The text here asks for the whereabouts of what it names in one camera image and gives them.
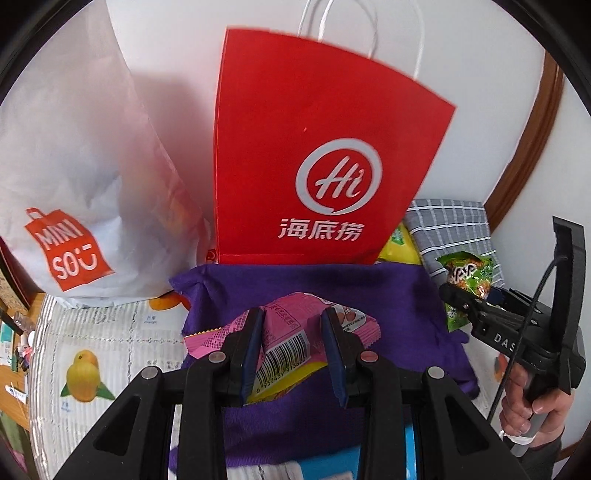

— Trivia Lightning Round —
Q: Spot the purple towel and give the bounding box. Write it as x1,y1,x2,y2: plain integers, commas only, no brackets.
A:
169,263,480,467

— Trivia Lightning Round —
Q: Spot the right hand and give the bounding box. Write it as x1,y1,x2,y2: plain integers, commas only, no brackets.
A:
500,364,575,448

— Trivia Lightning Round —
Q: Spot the red paper shopping bag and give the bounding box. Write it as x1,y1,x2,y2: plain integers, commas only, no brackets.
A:
213,28,455,265

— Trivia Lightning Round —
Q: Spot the brown wooden door frame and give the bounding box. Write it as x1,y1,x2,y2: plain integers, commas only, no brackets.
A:
484,52,565,232

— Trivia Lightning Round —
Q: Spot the white Miniso plastic bag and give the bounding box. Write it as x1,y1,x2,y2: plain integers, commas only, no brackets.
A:
1,1,211,307

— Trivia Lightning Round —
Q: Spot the pink yellow snack packet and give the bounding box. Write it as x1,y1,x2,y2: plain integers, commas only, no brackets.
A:
182,292,381,408

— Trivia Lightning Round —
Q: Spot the grey checked folded cloth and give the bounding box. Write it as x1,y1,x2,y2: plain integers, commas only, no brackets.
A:
403,199,505,287

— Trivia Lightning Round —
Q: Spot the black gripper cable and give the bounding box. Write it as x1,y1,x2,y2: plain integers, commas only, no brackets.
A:
486,255,569,423

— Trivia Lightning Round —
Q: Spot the green snack packet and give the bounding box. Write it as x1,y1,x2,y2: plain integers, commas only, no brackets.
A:
437,250,496,333

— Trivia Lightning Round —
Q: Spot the yellow bag behind towel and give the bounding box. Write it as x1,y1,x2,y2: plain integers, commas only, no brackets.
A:
378,222,422,265

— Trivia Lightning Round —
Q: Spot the fruit print tablecloth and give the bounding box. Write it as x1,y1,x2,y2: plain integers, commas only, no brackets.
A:
28,295,187,479

